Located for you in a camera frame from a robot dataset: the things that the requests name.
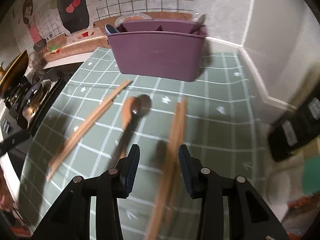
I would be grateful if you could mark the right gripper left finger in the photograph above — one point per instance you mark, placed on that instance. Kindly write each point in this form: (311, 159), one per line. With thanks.
(127, 168)

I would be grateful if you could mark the black gas stove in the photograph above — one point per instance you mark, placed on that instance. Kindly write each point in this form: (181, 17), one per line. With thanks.
(28, 104)

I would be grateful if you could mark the black spoon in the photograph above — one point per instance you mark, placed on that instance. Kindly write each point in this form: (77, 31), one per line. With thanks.
(133, 110)
(198, 24)

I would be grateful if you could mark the brown wooden spoon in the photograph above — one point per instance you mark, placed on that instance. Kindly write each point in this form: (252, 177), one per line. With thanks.
(128, 125)

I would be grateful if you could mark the teal cap salt shaker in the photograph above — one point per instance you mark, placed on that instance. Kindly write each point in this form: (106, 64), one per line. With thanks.
(311, 176)

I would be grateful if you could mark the purple utensil holder box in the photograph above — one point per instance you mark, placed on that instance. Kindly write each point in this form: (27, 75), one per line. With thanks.
(158, 48)

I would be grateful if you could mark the green checkered table mat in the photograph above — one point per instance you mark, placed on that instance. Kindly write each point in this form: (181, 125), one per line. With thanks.
(219, 130)

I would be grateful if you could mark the person left hand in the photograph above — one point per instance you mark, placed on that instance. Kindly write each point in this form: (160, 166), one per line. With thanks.
(6, 201)

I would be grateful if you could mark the cartoon couple wall sticker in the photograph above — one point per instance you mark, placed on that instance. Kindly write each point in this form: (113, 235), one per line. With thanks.
(33, 20)

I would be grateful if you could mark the black pan with lid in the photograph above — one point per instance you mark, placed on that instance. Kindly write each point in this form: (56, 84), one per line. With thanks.
(14, 72)

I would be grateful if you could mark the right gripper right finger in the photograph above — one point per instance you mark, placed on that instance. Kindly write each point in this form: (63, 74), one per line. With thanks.
(191, 169)

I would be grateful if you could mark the soy sauce bottle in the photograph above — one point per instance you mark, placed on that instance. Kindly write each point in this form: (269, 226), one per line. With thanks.
(295, 130)

